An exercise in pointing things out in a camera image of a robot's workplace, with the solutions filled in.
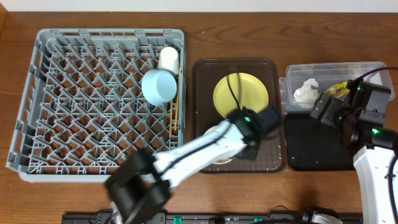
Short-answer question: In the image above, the black plastic bin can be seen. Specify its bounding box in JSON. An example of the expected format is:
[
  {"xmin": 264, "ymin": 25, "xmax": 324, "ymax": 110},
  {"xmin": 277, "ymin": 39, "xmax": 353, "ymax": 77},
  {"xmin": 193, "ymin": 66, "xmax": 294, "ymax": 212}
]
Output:
[{"xmin": 284, "ymin": 113, "xmax": 354, "ymax": 171}]

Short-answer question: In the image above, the light blue bowl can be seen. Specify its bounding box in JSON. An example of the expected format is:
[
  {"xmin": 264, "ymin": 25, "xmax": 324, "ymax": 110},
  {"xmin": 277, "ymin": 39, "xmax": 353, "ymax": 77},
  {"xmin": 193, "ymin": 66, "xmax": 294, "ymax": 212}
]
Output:
[{"xmin": 141, "ymin": 70, "xmax": 177, "ymax": 106}]

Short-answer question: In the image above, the white tissue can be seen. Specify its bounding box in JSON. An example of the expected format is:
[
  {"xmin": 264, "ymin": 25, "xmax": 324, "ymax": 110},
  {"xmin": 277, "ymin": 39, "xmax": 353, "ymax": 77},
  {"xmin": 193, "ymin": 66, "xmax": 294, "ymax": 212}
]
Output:
[{"xmin": 294, "ymin": 78, "xmax": 320, "ymax": 108}]

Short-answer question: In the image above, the green yellow snack wrapper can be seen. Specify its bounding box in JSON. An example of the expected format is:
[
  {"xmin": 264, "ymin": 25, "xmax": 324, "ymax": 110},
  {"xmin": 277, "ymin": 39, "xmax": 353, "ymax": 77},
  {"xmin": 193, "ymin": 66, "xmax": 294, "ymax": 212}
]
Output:
[{"xmin": 325, "ymin": 81, "xmax": 349, "ymax": 98}]

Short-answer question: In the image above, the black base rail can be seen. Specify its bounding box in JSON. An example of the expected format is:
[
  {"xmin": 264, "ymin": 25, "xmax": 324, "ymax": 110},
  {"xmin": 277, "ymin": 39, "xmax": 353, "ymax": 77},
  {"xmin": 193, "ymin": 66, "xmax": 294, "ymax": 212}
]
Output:
[{"xmin": 61, "ymin": 212, "xmax": 363, "ymax": 224}]

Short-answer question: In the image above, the wooden chopstick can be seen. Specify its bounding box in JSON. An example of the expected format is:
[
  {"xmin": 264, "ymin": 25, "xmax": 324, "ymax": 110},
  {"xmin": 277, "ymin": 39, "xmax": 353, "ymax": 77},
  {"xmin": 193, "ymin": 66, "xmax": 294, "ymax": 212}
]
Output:
[
  {"xmin": 174, "ymin": 67, "xmax": 182, "ymax": 131},
  {"xmin": 169, "ymin": 100, "xmax": 174, "ymax": 140}
]

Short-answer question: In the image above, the dark brown serving tray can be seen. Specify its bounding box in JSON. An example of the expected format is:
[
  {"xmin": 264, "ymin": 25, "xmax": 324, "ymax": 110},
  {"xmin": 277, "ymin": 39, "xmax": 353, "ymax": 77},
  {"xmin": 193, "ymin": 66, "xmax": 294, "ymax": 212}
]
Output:
[{"xmin": 193, "ymin": 58, "xmax": 285, "ymax": 174}]

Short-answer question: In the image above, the grey plastic dishwasher rack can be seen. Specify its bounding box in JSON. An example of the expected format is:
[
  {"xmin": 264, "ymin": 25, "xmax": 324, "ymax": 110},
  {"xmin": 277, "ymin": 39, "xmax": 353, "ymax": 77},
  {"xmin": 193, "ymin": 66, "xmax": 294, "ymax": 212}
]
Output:
[{"xmin": 6, "ymin": 29, "xmax": 186, "ymax": 182}]

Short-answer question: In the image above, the white cup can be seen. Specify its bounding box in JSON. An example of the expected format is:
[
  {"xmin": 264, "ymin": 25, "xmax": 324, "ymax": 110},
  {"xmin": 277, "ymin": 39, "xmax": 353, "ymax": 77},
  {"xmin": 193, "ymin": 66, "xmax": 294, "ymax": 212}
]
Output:
[{"xmin": 157, "ymin": 47, "xmax": 180, "ymax": 75}]

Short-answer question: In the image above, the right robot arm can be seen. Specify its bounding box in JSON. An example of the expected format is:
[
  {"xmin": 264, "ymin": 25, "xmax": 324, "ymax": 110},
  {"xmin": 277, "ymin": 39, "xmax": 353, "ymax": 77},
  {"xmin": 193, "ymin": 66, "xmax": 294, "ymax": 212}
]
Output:
[{"xmin": 310, "ymin": 80, "xmax": 397, "ymax": 223}]

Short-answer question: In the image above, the clear plastic bin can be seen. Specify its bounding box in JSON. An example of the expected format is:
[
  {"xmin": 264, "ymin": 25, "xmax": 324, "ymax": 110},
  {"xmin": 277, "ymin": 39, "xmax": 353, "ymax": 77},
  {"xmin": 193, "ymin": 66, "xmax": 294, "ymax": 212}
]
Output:
[{"xmin": 279, "ymin": 62, "xmax": 386, "ymax": 114}]

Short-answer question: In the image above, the white bowl with food residue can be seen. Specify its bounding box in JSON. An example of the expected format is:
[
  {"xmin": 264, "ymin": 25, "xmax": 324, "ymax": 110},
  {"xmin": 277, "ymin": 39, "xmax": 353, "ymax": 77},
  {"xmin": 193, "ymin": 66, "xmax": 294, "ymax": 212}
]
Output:
[{"xmin": 203, "ymin": 126, "xmax": 233, "ymax": 165}]

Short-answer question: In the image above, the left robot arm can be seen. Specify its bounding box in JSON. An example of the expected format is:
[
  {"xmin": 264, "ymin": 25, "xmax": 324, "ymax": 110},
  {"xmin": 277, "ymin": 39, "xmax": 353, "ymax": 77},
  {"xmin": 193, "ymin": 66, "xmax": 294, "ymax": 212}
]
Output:
[{"xmin": 104, "ymin": 108, "xmax": 264, "ymax": 223}]

